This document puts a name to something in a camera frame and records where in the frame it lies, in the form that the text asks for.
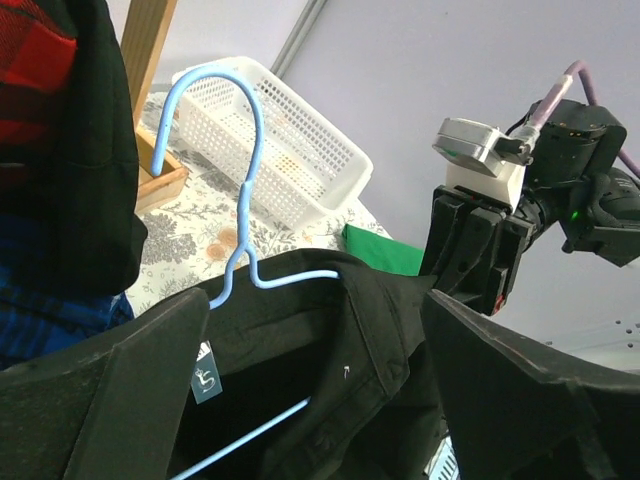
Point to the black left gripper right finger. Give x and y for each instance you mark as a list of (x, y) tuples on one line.
[(517, 409)]

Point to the wooden clothes rack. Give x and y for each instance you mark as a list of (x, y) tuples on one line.
[(145, 32)]

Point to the red plaid shirt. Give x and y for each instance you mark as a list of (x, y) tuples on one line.
[(38, 48)]

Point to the white plastic basket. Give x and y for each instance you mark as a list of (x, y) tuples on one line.
[(309, 169)]

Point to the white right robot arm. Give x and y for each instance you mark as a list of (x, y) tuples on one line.
[(572, 178)]

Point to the light blue wire hanger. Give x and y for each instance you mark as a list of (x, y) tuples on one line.
[(244, 245)]

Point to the blue plaid shirt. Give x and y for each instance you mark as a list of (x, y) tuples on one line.
[(38, 315)]

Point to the black button shirt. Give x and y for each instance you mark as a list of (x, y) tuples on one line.
[(352, 348)]

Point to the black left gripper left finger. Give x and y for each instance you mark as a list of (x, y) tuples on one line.
[(108, 407)]

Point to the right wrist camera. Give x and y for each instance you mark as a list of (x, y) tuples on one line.
[(484, 160)]

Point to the green cloth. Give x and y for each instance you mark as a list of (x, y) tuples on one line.
[(382, 253)]

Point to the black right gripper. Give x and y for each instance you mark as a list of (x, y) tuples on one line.
[(474, 247)]

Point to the black hanging shirt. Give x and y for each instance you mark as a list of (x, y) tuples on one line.
[(84, 191)]

